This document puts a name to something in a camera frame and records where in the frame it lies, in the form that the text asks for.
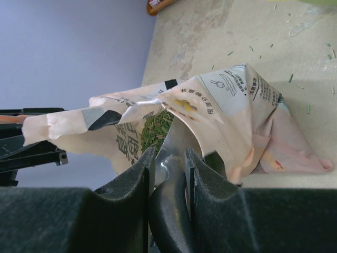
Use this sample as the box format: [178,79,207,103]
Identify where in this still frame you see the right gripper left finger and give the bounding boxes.
[94,147,155,252]

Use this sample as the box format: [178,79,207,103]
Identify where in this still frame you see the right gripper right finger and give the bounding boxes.
[185,148,238,252]

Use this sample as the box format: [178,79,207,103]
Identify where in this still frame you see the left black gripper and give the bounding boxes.
[1,108,68,187]

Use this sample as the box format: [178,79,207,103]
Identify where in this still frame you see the silver metal scoop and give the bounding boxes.
[149,117,197,252]

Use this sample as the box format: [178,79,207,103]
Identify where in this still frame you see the pink cat litter bag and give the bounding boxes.
[22,64,333,183]

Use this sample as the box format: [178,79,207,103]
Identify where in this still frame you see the green litter pellets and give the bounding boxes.
[141,111,174,155]

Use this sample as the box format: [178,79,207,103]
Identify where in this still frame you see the red white small box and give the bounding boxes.
[148,0,163,8]

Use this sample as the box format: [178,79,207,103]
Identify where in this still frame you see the brown wooden shelf rack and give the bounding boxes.
[146,0,176,16]

